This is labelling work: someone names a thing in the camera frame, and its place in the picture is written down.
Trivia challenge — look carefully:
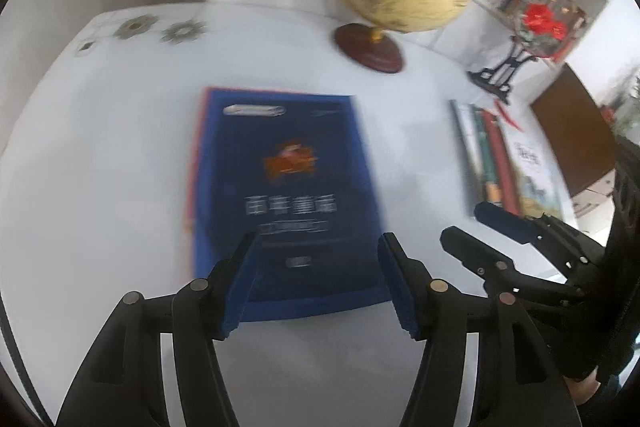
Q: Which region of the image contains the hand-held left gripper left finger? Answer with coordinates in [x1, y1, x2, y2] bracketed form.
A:
[55, 232, 261, 427]

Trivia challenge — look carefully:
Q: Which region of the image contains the dark blue book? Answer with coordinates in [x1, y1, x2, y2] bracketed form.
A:
[192, 87, 391, 323]

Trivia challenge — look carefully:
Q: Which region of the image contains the pale blue picture book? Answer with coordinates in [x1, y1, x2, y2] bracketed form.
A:
[450, 99, 483, 202]

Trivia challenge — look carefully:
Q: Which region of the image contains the salmon red poetry book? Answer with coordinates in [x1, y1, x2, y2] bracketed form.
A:
[185, 88, 208, 233]

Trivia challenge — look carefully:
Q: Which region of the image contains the round embroidered flower fan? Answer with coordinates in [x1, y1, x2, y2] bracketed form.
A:
[510, 0, 586, 62]

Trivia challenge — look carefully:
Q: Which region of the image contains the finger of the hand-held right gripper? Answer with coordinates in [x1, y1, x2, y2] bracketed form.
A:
[474, 201, 608, 293]
[440, 226, 582, 304]

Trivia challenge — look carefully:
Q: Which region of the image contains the brown wooden cabinet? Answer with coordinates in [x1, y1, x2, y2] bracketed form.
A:
[530, 64, 618, 198]

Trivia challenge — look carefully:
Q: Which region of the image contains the green insect book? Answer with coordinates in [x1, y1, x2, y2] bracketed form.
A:
[470, 104, 503, 202]

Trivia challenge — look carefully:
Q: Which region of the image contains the dark red book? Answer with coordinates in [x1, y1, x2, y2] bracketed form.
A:
[482, 107, 521, 215]

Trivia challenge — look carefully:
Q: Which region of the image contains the person's right hand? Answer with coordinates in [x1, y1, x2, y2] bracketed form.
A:
[565, 377, 601, 407]

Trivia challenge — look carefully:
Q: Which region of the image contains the light blue poetry book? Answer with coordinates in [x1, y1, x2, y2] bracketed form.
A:
[500, 127, 568, 220]

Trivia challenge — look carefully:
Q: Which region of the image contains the red tassel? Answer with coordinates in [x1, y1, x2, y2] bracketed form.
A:
[492, 99, 523, 130]

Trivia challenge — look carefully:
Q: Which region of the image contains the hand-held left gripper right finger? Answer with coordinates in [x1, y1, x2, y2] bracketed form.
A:
[377, 232, 583, 427]

